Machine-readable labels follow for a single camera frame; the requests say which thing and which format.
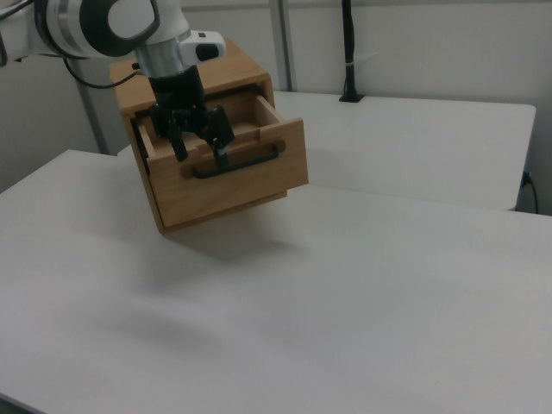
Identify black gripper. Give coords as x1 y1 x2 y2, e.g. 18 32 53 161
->
147 65 236 170

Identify wooden drawer with black handle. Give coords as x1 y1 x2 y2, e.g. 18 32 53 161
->
130 88 311 229

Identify wooden two-drawer cabinet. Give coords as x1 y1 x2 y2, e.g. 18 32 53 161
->
108 37 289 237

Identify wooden drawer with slot grip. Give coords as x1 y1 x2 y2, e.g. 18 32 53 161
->
151 188 287 230

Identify black pole with clamp base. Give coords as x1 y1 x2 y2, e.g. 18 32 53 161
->
338 0 366 104

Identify white side table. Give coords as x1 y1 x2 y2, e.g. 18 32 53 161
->
116 90 537 212

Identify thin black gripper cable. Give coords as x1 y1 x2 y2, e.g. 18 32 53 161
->
62 57 144 91

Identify white cable tie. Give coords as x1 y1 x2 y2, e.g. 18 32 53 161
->
344 51 380 68

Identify black cable at table side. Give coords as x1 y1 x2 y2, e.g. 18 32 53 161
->
520 171 541 214

